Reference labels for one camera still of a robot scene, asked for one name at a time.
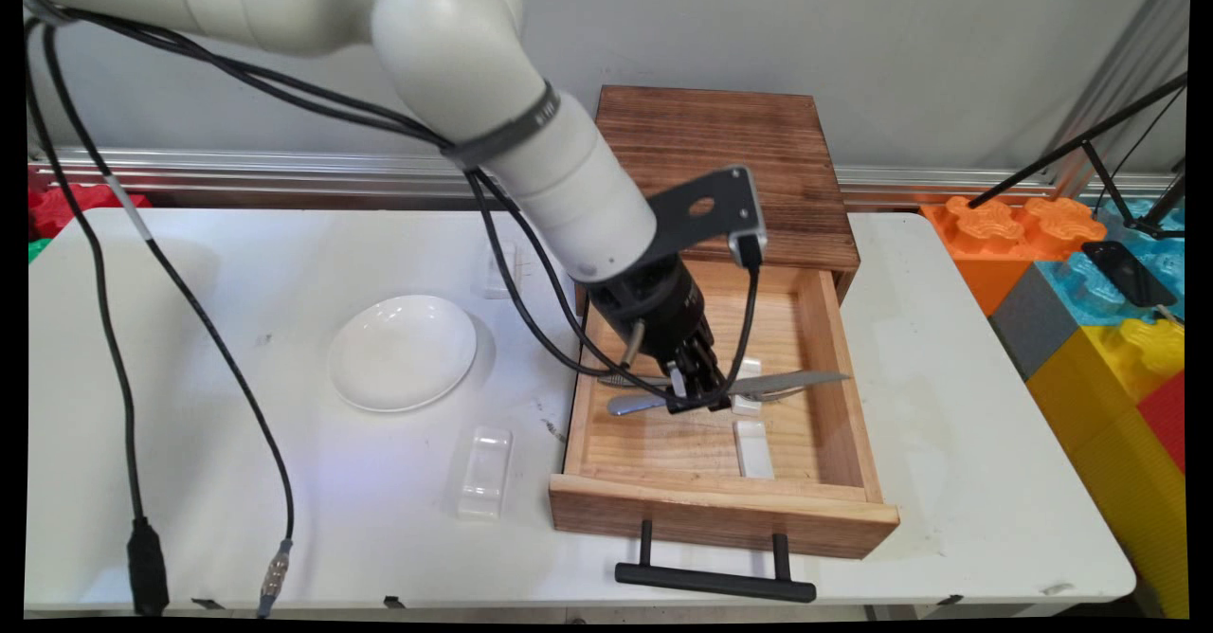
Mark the aluminium rail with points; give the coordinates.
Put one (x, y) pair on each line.
(900, 178)

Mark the silver metal knife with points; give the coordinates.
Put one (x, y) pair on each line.
(796, 382)

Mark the silver metal fork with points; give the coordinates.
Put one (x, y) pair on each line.
(616, 380)

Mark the dark wooden cabinet box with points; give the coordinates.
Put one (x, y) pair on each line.
(787, 159)

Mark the grey giant building block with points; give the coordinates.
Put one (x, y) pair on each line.
(1033, 325)

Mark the green giant building block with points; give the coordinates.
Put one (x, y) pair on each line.
(38, 251)

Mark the black tripod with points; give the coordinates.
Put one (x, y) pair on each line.
(1071, 148)

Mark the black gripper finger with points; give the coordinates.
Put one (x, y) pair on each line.
(713, 377)
(682, 401)

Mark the white round plate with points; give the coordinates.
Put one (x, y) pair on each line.
(402, 353)

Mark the blue giant building block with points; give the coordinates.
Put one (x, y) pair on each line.
(1080, 287)

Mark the light wooden drawer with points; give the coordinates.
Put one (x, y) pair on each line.
(682, 510)

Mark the clear glossy cutlery rest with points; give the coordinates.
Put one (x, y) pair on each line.
(485, 472)

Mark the white ceramic cutlery rest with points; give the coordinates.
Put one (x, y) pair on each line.
(747, 406)
(493, 280)
(754, 450)

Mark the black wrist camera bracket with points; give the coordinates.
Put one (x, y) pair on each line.
(706, 211)

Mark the red giant building block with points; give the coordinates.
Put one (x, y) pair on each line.
(1167, 420)
(62, 207)

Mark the black smartphone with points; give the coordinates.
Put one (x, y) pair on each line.
(1126, 273)

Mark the yellow giant building block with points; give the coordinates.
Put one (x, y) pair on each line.
(1109, 443)

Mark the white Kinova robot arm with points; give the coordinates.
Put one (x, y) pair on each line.
(445, 36)

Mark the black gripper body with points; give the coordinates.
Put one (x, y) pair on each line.
(654, 311)

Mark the orange giant building block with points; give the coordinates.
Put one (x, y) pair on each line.
(986, 254)

